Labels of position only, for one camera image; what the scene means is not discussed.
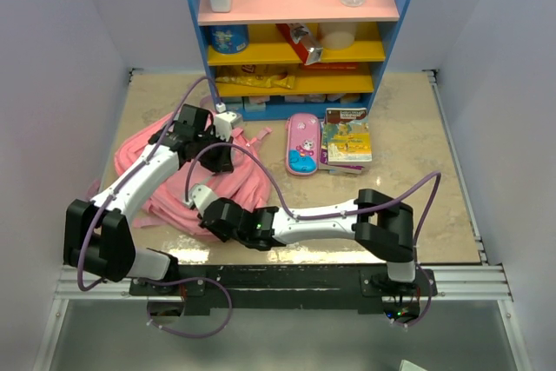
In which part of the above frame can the pink student backpack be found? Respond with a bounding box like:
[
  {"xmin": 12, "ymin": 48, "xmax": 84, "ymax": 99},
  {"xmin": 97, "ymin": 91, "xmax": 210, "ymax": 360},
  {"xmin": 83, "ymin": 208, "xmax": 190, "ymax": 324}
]
[{"xmin": 114, "ymin": 103, "xmax": 270, "ymax": 240}]

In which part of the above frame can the pink blue pencil case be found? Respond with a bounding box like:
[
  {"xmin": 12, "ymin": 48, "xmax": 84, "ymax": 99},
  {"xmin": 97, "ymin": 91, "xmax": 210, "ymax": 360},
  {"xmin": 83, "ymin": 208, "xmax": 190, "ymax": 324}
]
[{"xmin": 286, "ymin": 113, "xmax": 321, "ymax": 176}]

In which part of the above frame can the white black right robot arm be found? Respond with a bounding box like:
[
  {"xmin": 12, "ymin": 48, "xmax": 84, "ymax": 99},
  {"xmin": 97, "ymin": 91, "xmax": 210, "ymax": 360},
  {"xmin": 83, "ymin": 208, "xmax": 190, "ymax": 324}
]
[{"xmin": 191, "ymin": 186, "xmax": 418, "ymax": 295}]

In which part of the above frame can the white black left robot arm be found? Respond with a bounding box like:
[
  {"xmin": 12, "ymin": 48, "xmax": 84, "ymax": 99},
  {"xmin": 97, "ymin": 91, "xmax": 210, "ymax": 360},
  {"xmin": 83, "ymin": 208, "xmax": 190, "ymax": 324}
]
[{"xmin": 63, "ymin": 104, "xmax": 242, "ymax": 295}]

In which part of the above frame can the yellow chips bag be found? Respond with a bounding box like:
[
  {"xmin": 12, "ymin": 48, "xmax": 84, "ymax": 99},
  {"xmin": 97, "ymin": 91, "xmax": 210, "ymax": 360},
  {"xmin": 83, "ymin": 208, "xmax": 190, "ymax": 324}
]
[{"xmin": 215, "ymin": 64, "xmax": 298, "ymax": 89}]

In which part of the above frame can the blue cartoon can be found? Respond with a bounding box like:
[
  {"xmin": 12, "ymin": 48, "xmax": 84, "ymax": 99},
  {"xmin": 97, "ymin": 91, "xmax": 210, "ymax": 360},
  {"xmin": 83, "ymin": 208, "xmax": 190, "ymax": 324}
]
[{"xmin": 209, "ymin": 24, "xmax": 249, "ymax": 55}]

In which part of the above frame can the yellow illustrated book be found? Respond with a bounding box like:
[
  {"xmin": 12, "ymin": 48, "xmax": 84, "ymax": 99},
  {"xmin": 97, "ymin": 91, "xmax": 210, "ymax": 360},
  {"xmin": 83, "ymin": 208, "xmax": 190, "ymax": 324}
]
[{"xmin": 322, "ymin": 108, "xmax": 373, "ymax": 167}]

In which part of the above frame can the blue pink yellow shelf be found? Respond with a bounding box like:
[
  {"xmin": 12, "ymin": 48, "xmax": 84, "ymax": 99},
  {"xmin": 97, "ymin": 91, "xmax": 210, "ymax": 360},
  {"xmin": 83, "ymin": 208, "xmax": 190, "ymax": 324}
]
[{"xmin": 188, "ymin": 0, "xmax": 411, "ymax": 120}]

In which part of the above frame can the red silver snack box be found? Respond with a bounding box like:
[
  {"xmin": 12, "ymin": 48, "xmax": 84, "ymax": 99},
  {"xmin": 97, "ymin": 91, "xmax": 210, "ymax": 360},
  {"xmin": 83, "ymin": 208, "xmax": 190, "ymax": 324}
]
[{"xmin": 275, "ymin": 23, "xmax": 323, "ymax": 65}]

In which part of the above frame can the white translucent cup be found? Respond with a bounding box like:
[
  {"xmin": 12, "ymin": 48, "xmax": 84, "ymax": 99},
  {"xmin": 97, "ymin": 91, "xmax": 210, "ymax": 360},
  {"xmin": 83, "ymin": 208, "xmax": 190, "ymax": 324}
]
[{"xmin": 318, "ymin": 22, "xmax": 358, "ymax": 50}]

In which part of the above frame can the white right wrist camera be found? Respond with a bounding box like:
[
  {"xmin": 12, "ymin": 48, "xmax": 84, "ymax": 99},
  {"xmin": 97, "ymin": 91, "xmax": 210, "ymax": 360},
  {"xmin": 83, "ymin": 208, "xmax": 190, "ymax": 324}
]
[{"xmin": 184, "ymin": 184, "xmax": 218, "ymax": 215}]

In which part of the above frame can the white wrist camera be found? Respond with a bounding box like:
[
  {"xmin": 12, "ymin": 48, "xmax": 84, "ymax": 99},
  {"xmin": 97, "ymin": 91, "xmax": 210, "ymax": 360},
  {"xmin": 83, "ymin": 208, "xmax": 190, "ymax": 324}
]
[
  {"xmin": 184, "ymin": 184, "xmax": 218, "ymax": 215},
  {"xmin": 214, "ymin": 103, "xmax": 243, "ymax": 141}
]

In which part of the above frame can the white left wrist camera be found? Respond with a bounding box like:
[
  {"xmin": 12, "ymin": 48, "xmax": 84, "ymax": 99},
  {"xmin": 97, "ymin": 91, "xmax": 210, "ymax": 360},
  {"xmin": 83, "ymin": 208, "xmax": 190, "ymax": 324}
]
[{"xmin": 214, "ymin": 103, "xmax": 243, "ymax": 141}]

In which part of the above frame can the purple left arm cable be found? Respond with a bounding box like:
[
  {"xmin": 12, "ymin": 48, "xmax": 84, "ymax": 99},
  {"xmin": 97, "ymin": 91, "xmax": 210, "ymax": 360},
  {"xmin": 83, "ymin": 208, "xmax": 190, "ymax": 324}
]
[{"xmin": 76, "ymin": 76, "xmax": 234, "ymax": 338}]

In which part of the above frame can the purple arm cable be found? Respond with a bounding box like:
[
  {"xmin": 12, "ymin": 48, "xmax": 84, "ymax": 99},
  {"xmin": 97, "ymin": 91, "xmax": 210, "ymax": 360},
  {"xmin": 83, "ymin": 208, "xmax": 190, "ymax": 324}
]
[
  {"xmin": 76, "ymin": 76, "xmax": 234, "ymax": 338},
  {"xmin": 185, "ymin": 142, "xmax": 443, "ymax": 328}
]

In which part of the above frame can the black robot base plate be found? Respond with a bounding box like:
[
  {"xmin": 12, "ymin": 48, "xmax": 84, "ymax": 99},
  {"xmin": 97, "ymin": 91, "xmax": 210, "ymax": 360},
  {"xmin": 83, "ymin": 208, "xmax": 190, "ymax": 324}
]
[{"xmin": 129, "ymin": 262, "xmax": 439, "ymax": 318}]

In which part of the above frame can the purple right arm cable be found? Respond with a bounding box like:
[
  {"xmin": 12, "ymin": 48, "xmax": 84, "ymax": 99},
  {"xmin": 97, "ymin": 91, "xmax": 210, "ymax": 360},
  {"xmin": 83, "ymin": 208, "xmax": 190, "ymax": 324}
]
[{"xmin": 185, "ymin": 142, "xmax": 443, "ymax": 328}]

